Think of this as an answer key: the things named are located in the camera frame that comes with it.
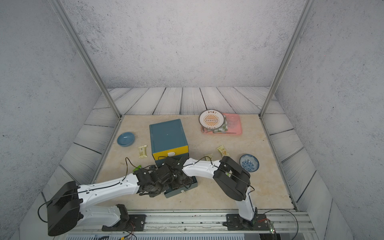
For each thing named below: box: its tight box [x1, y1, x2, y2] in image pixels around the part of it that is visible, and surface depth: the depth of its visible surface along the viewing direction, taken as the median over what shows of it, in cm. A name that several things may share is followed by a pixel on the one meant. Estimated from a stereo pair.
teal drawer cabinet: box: [149, 118, 190, 166], surface depth 82 cm
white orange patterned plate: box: [198, 109, 225, 130], surface depth 117 cm
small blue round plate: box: [117, 132, 135, 147], surface depth 106 cm
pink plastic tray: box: [201, 113, 243, 135], surface depth 113 cm
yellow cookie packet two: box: [216, 145, 230, 158], surface depth 101 cm
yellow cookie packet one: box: [138, 145, 148, 158], surface depth 101 cm
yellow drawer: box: [152, 145, 189, 161], surface depth 79 cm
